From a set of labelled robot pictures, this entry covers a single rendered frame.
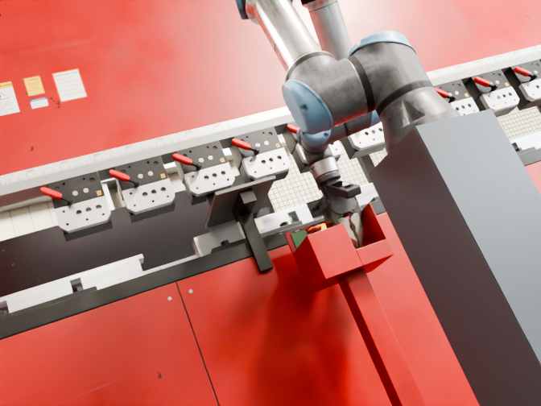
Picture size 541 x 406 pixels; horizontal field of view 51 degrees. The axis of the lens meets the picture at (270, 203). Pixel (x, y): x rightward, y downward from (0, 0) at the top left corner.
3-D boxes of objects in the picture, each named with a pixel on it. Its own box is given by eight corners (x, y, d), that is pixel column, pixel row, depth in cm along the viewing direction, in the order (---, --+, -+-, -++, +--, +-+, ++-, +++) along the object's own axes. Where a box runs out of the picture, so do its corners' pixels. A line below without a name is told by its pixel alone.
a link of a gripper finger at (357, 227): (362, 247, 157) (349, 217, 159) (370, 242, 151) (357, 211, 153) (353, 250, 156) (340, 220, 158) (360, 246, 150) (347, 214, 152)
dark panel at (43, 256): (7, 360, 198) (-20, 246, 211) (9, 361, 200) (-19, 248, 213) (295, 261, 234) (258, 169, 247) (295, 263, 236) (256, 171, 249)
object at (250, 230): (267, 262, 151) (238, 191, 157) (257, 276, 164) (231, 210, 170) (280, 257, 152) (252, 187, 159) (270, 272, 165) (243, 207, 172)
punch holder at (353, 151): (357, 149, 197) (337, 109, 201) (348, 160, 204) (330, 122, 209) (393, 138, 201) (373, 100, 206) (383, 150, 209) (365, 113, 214)
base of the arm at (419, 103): (481, 113, 103) (456, 69, 106) (416, 128, 97) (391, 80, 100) (435, 153, 116) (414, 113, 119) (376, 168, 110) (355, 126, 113)
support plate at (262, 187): (216, 195, 153) (214, 192, 154) (205, 228, 177) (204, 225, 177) (276, 178, 159) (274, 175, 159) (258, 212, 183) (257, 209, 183)
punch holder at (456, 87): (449, 122, 209) (429, 86, 214) (438, 134, 217) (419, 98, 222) (481, 113, 214) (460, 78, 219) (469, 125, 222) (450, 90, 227)
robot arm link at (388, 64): (438, 72, 104) (406, 13, 108) (370, 99, 104) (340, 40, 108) (427, 101, 115) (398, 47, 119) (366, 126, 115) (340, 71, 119)
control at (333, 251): (325, 279, 138) (297, 213, 144) (309, 294, 153) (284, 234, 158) (394, 254, 144) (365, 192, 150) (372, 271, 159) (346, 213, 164)
